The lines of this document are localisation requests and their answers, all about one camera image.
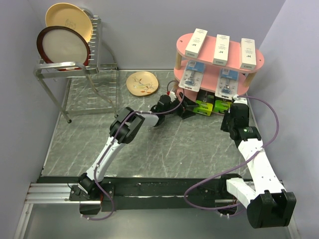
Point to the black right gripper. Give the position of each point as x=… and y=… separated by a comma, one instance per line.
x=224, y=126

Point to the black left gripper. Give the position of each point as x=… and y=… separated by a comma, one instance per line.
x=184, y=113

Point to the black green razor box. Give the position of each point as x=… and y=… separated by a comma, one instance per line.
x=205, y=101
x=221, y=105

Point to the blue razor blister pack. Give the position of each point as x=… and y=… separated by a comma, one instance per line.
x=227, y=84
x=192, y=76

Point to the pink three-tier shelf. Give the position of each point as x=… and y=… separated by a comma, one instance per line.
x=211, y=73

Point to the white razor box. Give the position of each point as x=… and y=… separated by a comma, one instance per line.
x=247, y=54
x=221, y=50

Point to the white razor box slanted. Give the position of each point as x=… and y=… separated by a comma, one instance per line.
x=196, y=42

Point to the white razor box bottom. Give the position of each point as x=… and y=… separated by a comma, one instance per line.
x=221, y=50

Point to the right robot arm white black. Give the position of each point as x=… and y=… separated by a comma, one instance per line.
x=267, y=203

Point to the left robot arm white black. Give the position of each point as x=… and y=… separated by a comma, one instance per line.
x=125, y=128

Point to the floral wooden plate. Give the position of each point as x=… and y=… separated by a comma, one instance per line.
x=142, y=83

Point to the metal dish rack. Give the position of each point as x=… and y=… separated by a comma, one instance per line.
x=90, y=89

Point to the brown rimmed white plate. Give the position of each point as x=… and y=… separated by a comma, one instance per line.
x=58, y=44

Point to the beige plate in rack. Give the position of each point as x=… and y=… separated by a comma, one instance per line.
x=71, y=16

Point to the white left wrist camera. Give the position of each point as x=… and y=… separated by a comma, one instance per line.
x=172, y=96

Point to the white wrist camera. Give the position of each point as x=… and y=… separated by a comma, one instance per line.
x=172, y=96
x=237, y=99

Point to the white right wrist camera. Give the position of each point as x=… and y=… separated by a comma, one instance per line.
x=237, y=99

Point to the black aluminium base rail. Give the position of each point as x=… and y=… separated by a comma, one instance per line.
x=134, y=193

